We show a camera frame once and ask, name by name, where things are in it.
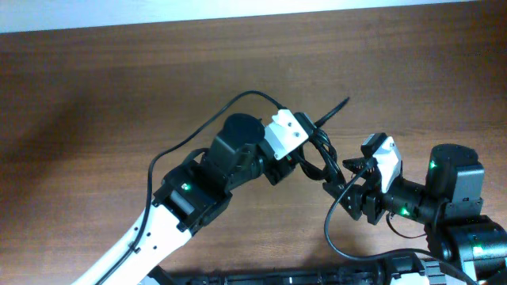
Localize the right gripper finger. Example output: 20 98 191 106
342 158 375 174
322 169 347 200

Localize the black USB cable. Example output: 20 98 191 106
292 97 351 183

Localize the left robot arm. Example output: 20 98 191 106
76 109 316 284

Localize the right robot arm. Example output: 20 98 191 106
323 143 506 284

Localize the right camera black cable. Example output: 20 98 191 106
323 158 476 285

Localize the camera black cable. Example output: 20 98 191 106
94 90 288 285
323 158 476 285

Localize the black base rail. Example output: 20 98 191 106
141 256 448 285

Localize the left camera black cable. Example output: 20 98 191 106
94 90 288 285

